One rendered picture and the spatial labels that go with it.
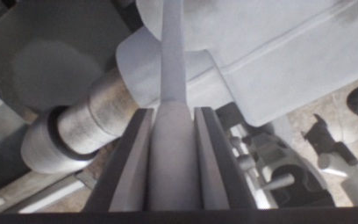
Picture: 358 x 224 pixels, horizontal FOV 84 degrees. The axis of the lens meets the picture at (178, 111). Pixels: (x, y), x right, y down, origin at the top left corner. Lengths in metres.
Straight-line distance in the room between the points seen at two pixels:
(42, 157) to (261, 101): 0.24
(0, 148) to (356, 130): 2.26
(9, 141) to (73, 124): 0.72
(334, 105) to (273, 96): 1.71
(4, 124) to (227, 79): 0.84
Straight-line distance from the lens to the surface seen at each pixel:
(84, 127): 0.24
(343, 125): 2.03
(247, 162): 0.42
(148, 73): 0.17
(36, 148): 0.28
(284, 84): 0.17
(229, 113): 0.51
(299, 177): 0.70
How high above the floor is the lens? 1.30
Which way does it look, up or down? 61 degrees down
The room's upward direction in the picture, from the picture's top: 179 degrees clockwise
